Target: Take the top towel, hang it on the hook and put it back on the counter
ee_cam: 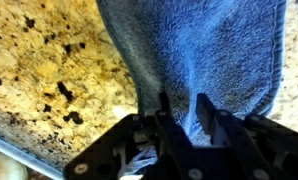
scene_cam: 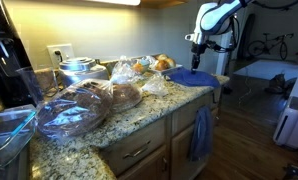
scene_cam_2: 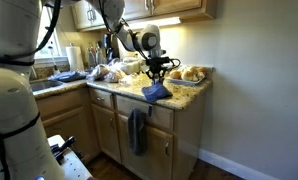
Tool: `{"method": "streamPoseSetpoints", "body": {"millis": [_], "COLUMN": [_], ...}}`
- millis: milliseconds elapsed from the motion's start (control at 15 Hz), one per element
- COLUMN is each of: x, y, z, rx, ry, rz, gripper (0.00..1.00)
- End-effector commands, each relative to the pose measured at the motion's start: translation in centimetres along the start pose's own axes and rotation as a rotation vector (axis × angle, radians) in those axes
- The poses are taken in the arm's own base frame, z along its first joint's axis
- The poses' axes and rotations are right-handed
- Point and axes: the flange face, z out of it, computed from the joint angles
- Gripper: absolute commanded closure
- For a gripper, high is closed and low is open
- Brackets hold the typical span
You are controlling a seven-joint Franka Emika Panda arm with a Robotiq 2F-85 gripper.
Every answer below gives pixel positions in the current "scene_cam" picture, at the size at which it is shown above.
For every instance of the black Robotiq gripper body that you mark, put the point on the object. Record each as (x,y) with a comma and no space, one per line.
(199,49)

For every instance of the tall dark case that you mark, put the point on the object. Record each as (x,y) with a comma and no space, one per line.
(247,33)

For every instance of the black coffee machine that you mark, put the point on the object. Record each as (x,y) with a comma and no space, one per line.
(5,60)

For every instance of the white door frame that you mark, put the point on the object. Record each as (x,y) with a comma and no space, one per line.
(222,56)

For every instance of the white wall outlet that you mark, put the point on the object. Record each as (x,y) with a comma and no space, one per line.
(67,51)

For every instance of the black bicycle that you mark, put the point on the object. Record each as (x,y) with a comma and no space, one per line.
(283,50)

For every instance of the black corner object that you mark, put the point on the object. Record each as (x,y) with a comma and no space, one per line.
(295,172)

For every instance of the clear plastic lidded container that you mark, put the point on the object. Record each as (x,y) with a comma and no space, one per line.
(9,136)

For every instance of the white floor mat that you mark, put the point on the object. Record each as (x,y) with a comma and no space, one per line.
(269,69)

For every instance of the golden bread roll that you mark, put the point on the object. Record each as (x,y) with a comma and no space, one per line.
(162,57)
(161,65)
(171,62)

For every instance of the white air purifier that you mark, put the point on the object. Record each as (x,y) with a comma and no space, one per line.
(290,123)

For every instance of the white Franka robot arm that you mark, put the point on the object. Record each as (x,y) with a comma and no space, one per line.
(219,16)

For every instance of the white roll tray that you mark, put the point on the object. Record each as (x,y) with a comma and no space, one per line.
(165,69)

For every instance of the clear glass measuring pitcher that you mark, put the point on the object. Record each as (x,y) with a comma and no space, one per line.
(34,83)

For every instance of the large bagged dark bread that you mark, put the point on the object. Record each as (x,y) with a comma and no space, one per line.
(75,110)

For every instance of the dusty grey-blue towel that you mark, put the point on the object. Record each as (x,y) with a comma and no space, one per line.
(200,133)

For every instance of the wooden upper cabinet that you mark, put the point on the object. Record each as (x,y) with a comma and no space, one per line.
(162,3)

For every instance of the narrow wooden drawer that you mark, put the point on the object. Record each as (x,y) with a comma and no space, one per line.
(135,143)

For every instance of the small bagged bread loaf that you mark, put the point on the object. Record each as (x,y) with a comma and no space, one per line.
(125,95)

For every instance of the wide wooden cabinet door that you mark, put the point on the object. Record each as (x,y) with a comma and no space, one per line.
(180,156)

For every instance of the silver white rice cooker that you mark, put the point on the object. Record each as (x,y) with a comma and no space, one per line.
(80,70)

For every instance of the black power plug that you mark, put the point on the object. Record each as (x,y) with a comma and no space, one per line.
(58,56)

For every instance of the under-cabinet light strip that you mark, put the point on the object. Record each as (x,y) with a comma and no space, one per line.
(119,2)

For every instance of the wide wooden drawer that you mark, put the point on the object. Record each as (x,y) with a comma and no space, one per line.
(189,111)

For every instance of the clear crumpled plastic bag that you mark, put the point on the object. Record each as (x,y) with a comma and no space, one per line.
(155,86)

